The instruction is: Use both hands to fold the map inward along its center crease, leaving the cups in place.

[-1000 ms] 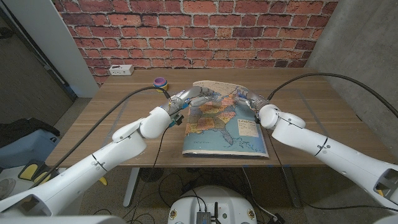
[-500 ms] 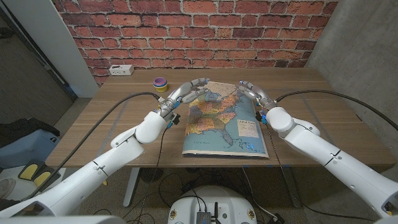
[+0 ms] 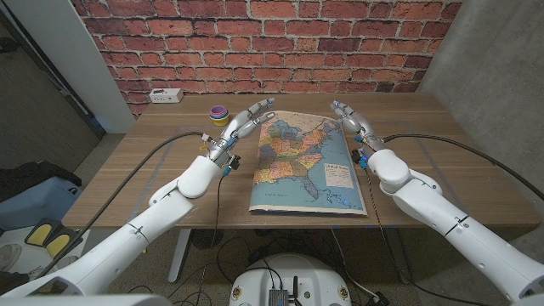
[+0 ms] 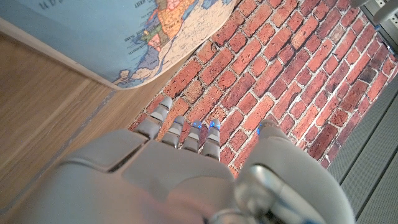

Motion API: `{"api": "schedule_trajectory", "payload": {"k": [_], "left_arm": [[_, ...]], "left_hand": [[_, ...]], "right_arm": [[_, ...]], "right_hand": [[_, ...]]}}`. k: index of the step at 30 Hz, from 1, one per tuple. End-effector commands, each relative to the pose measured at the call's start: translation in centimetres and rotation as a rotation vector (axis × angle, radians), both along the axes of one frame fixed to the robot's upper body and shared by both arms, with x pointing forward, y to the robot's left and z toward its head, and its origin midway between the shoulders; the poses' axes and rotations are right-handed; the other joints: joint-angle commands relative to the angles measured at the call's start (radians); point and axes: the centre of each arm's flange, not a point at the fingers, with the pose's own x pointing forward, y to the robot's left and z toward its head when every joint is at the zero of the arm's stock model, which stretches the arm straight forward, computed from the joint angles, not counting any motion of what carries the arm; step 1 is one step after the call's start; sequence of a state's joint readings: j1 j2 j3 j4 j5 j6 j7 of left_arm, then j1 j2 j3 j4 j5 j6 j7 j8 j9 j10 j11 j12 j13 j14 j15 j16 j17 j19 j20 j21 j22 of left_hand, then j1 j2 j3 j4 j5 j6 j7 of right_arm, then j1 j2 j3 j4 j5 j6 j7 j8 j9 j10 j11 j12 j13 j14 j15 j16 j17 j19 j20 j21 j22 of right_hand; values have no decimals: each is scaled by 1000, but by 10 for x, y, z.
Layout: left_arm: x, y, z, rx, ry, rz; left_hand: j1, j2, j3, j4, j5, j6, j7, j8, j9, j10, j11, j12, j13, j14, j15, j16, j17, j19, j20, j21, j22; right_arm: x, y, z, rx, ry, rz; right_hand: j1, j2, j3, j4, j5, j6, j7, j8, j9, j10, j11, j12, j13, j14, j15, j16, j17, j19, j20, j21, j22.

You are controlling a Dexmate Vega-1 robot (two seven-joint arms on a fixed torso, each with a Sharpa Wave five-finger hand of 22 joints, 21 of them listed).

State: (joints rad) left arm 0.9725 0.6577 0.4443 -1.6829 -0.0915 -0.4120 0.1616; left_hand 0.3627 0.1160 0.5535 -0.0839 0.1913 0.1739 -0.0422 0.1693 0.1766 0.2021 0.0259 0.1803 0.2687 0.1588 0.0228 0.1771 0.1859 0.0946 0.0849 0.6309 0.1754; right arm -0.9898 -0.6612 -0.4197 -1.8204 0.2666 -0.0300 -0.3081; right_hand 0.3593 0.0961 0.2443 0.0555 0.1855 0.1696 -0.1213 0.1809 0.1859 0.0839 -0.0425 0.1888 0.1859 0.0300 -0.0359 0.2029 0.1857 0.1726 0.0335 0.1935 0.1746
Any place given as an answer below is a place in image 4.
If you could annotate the laminated USA map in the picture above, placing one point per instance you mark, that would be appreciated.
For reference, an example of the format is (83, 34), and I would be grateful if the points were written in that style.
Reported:
(109, 37)

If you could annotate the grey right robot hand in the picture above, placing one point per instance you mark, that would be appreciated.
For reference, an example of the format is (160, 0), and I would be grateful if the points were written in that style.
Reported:
(174, 177)

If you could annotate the white power strip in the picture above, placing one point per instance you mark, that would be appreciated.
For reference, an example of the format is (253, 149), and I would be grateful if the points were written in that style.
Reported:
(385, 28)

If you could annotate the brick print backdrop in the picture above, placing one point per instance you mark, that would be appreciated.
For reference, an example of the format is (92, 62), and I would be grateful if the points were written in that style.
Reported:
(295, 71)

